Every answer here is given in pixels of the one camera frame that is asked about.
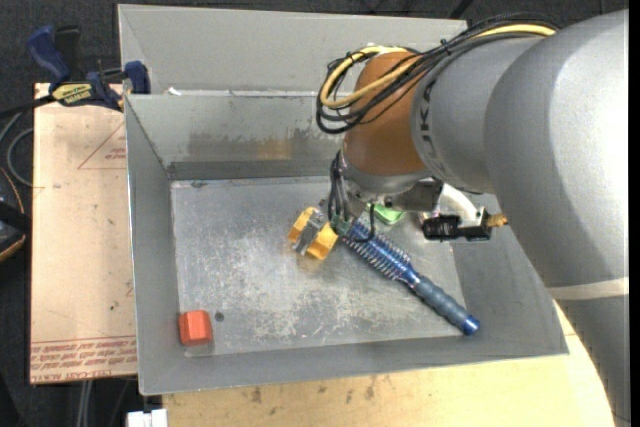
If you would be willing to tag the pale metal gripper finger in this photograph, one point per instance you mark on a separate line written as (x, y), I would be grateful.
(303, 245)
(316, 220)

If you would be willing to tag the yellow block toy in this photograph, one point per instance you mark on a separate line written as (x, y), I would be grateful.
(325, 242)

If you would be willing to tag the light green plastic thing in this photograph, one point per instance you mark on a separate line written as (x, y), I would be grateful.
(389, 215)

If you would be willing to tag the grey metal bin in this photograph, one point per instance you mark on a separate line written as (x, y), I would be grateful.
(260, 265)

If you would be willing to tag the blue round hair brush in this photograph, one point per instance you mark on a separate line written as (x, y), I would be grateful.
(400, 265)

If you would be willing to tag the orange-red block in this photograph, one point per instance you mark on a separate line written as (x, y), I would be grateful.
(195, 327)

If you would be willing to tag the brown cardboard board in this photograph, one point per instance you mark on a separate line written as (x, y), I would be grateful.
(80, 240)

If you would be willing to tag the black cylinder on white bracket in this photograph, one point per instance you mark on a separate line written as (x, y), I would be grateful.
(442, 228)

